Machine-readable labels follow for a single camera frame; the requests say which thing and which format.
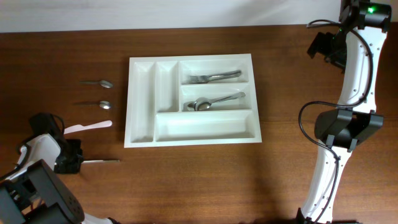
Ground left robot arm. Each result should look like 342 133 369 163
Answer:
1 113 118 224

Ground pink plastic knife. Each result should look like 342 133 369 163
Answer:
64 120 113 134

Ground small metal teaspoon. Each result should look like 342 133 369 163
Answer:
80 80 113 88
75 101 112 110

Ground large metal spoon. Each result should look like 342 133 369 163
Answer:
193 92 246 111
183 101 197 111

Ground white plastic cutlery tray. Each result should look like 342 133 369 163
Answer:
124 54 262 148

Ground metal kitchen tongs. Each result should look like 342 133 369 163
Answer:
81 159 121 164

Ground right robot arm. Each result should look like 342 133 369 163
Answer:
294 0 392 223

